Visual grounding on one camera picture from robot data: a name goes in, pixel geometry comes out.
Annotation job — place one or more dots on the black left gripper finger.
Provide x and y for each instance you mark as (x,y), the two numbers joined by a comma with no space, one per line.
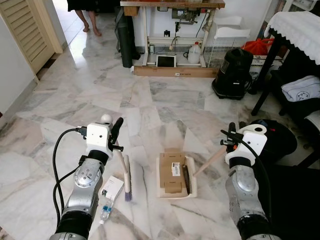
(117,131)

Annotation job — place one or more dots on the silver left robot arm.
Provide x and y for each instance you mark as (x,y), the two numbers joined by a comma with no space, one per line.
(82,192)

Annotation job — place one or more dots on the small white carton box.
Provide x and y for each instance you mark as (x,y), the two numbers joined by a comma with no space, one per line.
(112,188)

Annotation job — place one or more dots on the black vacuum cleaner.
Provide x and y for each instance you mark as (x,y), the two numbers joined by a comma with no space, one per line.
(232,75)

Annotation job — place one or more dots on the brown cardboard box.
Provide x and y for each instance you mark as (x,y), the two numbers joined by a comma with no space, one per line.
(170,175)

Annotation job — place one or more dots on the clear plastic bottle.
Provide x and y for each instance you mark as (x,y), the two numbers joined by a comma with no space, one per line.
(105,212)

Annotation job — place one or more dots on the white blue pillow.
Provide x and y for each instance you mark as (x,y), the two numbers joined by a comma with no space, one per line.
(302,90)

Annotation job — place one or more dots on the silver grey packet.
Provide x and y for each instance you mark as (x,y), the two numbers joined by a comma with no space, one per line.
(313,121)

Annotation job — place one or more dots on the long wooden plank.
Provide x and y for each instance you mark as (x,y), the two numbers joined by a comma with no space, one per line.
(175,71)

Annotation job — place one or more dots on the white framed tablet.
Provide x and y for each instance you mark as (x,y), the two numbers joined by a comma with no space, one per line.
(166,61)

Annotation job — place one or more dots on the white plastic jug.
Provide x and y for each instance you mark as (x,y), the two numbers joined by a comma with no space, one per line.
(194,54)

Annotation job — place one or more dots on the red plastic bag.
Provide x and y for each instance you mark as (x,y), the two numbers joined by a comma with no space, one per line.
(257,46)

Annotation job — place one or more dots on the white plastic tray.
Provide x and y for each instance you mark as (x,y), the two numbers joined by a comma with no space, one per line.
(232,33)
(227,21)

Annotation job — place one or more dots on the barefoot person in black skirt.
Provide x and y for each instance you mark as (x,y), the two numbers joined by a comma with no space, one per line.
(81,20)

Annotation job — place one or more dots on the table with white lace cloth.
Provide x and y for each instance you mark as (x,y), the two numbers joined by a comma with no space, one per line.
(300,30)

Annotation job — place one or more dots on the light wooden louvered door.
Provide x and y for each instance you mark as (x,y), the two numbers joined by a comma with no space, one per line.
(30,30)

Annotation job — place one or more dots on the sewing machine table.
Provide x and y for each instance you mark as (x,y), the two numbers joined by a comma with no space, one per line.
(172,4)

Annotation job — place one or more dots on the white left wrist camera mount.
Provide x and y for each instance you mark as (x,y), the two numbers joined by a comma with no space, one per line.
(98,137)

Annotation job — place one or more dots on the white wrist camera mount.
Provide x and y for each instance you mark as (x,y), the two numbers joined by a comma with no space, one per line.
(250,147)
(98,137)

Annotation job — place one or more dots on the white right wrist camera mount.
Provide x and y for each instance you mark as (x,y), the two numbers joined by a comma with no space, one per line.
(250,147)

